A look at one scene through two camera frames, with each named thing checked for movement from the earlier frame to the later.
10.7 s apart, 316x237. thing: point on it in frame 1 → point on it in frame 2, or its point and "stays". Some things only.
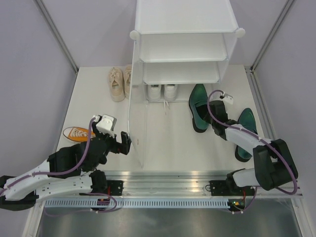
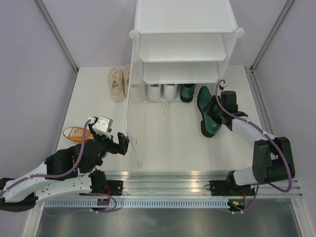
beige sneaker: (115, 80) stays
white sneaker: (170, 92) stays
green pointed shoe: (246, 120) → (209, 127)
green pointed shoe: (198, 103) → (187, 92)
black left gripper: (119, 147) stays
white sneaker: (154, 92) stays
